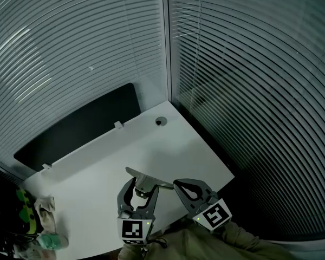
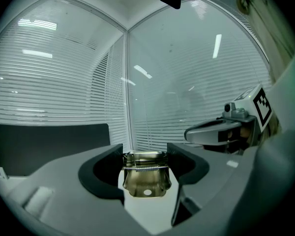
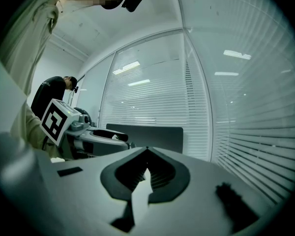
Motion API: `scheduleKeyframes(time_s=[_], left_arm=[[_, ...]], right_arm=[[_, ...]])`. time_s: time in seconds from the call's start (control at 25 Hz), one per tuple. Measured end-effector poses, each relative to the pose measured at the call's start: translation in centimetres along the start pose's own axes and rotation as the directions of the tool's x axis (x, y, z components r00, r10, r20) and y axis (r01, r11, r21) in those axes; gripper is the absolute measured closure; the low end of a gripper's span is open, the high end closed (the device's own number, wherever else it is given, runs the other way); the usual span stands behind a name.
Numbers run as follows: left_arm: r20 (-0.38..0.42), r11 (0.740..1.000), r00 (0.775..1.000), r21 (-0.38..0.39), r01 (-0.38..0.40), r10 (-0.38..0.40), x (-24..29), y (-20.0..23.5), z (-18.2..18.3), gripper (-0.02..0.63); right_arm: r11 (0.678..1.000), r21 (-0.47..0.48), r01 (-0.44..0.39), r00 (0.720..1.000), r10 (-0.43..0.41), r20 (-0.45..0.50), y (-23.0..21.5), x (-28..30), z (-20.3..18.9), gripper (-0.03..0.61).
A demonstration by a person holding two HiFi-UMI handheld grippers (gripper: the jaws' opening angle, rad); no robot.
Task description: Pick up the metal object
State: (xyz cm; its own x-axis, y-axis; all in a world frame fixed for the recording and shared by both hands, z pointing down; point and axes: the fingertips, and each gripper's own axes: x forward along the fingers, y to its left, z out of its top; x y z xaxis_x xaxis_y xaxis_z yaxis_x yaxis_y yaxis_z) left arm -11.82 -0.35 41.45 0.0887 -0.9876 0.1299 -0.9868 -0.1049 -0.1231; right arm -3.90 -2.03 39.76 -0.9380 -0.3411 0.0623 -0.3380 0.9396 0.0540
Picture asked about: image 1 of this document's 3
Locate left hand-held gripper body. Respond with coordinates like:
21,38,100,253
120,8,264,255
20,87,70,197
116,205,155,245

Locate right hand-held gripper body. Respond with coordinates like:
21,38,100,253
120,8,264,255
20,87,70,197
186,191,233,234

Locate grey metal bracket part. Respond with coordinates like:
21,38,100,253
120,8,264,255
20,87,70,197
125,166,174,199

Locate person's left forearm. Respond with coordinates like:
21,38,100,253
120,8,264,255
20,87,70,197
118,242,152,260

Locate person's right forearm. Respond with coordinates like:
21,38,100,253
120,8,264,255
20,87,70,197
216,220,290,260

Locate person's beige jacket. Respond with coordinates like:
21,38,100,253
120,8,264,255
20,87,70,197
146,222,233,260

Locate beige cloth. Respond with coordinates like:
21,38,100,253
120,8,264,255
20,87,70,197
34,196,57,231

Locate black desk divider panel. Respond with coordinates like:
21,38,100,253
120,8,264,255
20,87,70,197
13,82,141,172

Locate teal crumpled item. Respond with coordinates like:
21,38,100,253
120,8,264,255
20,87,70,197
39,233,61,250

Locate green and black patterned item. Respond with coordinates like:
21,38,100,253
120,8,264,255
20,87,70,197
16,188,43,234

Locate white window ledge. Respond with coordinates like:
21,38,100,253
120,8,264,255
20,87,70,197
265,238,325,260

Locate dark window blind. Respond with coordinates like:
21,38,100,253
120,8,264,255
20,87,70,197
169,0,325,241

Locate black bag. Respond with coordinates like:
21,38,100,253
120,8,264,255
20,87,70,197
0,172,30,257

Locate wide window blind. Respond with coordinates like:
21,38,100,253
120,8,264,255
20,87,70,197
0,0,168,181

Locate thin black cable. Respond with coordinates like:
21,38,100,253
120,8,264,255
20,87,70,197
147,237,168,250

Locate grey window frame post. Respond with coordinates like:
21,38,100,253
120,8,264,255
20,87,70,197
161,0,176,104

